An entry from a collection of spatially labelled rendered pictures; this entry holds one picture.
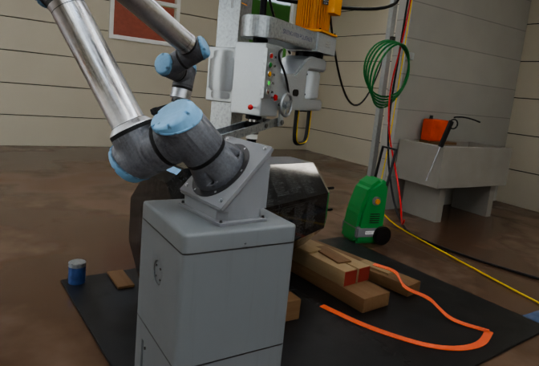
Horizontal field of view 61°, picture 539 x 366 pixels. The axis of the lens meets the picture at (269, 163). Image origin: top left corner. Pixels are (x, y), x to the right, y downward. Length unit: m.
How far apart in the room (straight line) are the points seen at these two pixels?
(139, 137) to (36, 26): 7.01
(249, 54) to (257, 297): 1.60
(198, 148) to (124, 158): 0.24
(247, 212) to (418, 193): 4.23
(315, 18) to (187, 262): 2.30
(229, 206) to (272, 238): 0.18
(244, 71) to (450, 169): 3.16
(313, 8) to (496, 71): 4.05
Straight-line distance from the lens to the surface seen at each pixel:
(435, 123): 5.75
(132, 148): 1.50
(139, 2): 1.71
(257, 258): 1.49
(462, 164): 5.51
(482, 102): 6.79
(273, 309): 1.61
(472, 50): 6.50
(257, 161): 1.47
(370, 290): 3.04
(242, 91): 2.76
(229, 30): 3.63
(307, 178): 3.01
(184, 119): 1.39
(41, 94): 8.43
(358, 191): 4.27
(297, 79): 3.07
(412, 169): 5.46
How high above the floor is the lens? 1.28
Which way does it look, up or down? 9 degrees down
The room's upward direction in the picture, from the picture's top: 6 degrees clockwise
